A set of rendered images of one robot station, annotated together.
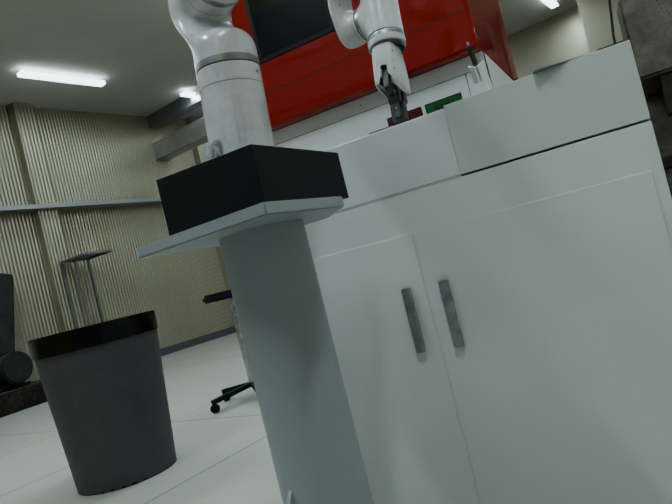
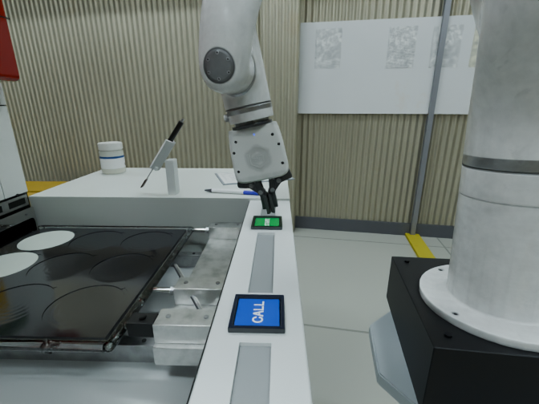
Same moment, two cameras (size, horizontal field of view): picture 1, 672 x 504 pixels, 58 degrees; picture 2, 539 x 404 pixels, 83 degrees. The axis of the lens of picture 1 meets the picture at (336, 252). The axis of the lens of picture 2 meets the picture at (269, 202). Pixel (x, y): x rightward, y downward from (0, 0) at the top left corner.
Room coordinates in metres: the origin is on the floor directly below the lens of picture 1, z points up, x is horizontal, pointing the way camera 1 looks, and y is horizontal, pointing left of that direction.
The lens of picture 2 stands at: (1.55, 0.32, 1.17)
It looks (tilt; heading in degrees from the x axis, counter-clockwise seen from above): 18 degrees down; 245
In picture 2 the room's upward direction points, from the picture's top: straight up
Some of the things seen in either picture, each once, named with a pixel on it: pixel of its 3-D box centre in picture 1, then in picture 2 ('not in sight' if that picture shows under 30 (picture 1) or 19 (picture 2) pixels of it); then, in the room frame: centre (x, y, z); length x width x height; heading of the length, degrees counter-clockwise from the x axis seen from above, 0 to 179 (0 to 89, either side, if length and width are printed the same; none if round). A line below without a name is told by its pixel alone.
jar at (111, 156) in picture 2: not in sight; (111, 157); (1.59, -0.78, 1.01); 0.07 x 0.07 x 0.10
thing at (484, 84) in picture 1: (484, 90); (164, 166); (1.47, -0.45, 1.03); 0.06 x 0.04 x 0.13; 154
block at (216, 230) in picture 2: not in sight; (227, 229); (1.36, -0.32, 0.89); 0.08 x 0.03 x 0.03; 154
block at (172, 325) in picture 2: not in sight; (188, 325); (1.50, -0.03, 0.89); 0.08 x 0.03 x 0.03; 154
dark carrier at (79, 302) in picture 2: not in sight; (62, 267); (1.68, -0.28, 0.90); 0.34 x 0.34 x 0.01; 64
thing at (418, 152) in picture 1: (343, 180); (264, 296); (1.38, -0.06, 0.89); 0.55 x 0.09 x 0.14; 64
